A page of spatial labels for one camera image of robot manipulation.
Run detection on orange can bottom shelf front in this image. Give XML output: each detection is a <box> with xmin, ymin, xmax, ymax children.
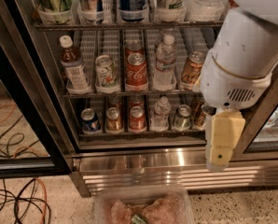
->
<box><xmin>193</xmin><ymin>105</ymin><xmax>216</xmax><ymax>131</ymax></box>

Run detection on left brown tea bottle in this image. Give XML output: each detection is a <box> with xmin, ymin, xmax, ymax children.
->
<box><xmin>60</xmin><ymin>35</ymin><xmax>89</xmax><ymax>90</ymax></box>

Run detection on large water bottle top shelf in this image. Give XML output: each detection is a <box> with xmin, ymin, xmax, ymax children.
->
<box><xmin>188</xmin><ymin>0</ymin><xmax>227</xmax><ymax>21</ymax></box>

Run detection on red cola can behind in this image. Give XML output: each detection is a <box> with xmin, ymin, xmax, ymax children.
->
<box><xmin>125</xmin><ymin>40</ymin><xmax>145</xmax><ymax>56</ymax></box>

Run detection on red can bottom shelf front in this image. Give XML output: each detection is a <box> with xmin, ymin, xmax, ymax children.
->
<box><xmin>129</xmin><ymin>105</ymin><xmax>146</xmax><ymax>131</ymax></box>

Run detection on black and orange floor cables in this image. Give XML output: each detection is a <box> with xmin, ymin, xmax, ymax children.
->
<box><xmin>0</xmin><ymin>176</ymin><xmax>52</xmax><ymax>224</ymax></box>

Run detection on small water bottle bottom shelf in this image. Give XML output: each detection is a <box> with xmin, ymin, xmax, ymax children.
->
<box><xmin>151</xmin><ymin>96</ymin><xmax>171</xmax><ymax>132</ymax></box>

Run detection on clear water bottle middle shelf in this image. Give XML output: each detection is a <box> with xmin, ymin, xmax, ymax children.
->
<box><xmin>154</xmin><ymin>35</ymin><xmax>177</xmax><ymax>85</ymax></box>

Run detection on top wire shelf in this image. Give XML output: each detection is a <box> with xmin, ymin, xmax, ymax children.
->
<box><xmin>34</xmin><ymin>21</ymin><xmax>224</xmax><ymax>31</ymax></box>

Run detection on red cola can front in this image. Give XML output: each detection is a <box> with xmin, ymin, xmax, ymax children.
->
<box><xmin>126</xmin><ymin>53</ymin><xmax>147</xmax><ymax>86</ymax></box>

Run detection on blue can bottom shelf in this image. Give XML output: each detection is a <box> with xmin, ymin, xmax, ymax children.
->
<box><xmin>81</xmin><ymin>108</ymin><xmax>101</xmax><ymax>133</ymax></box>

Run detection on left glass fridge door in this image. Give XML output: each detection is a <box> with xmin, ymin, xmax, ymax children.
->
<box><xmin>0</xmin><ymin>0</ymin><xmax>74</xmax><ymax>178</ymax></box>

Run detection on gold can shelf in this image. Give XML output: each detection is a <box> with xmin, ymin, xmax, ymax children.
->
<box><xmin>106</xmin><ymin>107</ymin><xmax>123</xmax><ymax>131</ymax></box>
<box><xmin>107</xmin><ymin>96</ymin><xmax>122</xmax><ymax>109</ymax></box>

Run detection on stainless steel fridge base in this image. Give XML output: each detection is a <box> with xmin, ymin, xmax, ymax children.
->
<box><xmin>70</xmin><ymin>147</ymin><xmax>278</xmax><ymax>197</ymax></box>

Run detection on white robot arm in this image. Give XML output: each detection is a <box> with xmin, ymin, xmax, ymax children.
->
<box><xmin>200</xmin><ymin>0</ymin><xmax>278</xmax><ymax>172</ymax></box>

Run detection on orange can bottom shelf behind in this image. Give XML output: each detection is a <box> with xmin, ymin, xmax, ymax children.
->
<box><xmin>190</xmin><ymin>96</ymin><xmax>204</xmax><ymax>116</ymax></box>

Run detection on white green soda can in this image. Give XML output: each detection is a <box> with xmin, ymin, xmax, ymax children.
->
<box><xmin>95</xmin><ymin>54</ymin><xmax>118</xmax><ymax>88</ymax></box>

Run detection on green silver can bottom shelf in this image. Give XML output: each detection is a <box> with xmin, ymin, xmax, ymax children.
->
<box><xmin>173</xmin><ymin>105</ymin><xmax>191</xmax><ymax>131</ymax></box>

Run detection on red can shelf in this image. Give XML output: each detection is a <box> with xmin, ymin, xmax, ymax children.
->
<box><xmin>129</xmin><ymin>105</ymin><xmax>146</xmax><ymax>131</ymax></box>
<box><xmin>129</xmin><ymin>95</ymin><xmax>145</xmax><ymax>108</ymax></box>

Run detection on orange soda can middle shelf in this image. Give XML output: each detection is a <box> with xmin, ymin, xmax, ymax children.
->
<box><xmin>181</xmin><ymin>51</ymin><xmax>205</xmax><ymax>85</ymax></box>

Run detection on right glass fridge door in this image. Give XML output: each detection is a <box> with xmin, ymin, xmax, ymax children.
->
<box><xmin>231</xmin><ymin>65</ymin><xmax>278</xmax><ymax>162</ymax></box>

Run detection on middle wire shelf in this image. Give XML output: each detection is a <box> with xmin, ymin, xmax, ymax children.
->
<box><xmin>63</xmin><ymin>90</ymin><xmax>202</xmax><ymax>99</ymax></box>

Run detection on wire shelf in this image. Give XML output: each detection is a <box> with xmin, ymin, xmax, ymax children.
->
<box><xmin>34</xmin><ymin>21</ymin><xmax>224</xmax><ymax>31</ymax></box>
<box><xmin>63</xmin><ymin>90</ymin><xmax>202</xmax><ymax>99</ymax></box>

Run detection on gold can bottom shelf front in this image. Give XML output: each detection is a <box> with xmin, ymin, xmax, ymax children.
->
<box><xmin>106</xmin><ymin>107</ymin><xmax>123</xmax><ymax>131</ymax></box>

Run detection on glass fridge door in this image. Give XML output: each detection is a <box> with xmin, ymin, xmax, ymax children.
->
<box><xmin>0</xmin><ymin>0</ymin><xmax>74</xmax><ymax>178</ymax></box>
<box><xmin>231</xmin><ymin>65</ymin><xmax>278</xmax><ymax>162</ymax></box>

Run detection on gold can bottom shelf behind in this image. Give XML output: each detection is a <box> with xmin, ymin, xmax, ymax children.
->
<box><xmin>107</xmin><ymin>96</ymin><xmax>122</xmax><ymax>109</ymax></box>

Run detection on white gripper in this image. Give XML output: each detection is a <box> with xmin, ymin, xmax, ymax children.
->
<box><xmin>200</xmin><ymin>49</ymin><xmax>271</xmax><ymax>172</ymax></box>

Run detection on clear plastic food container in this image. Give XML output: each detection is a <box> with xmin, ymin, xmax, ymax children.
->
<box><xmin>93</xmin><ymin>185</ymin><xmax>194</xmax><ymax>224</ymax></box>

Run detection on red can bottom shelf behind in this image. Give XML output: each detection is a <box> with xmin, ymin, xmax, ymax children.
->
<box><xmin>129</xmin><ymin>95</ymin><xmax>145</xmax><ymax>108</ymax></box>

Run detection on red cola can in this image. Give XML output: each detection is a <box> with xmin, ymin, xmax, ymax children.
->
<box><xmin>126</xmin><ymin>53</ymin><xmax>147</xmax><ymax>86</ymax></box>
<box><xmin>125</xmin><ymin>40</ymin><xmax>145</xmax><ymax>56</ymax></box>

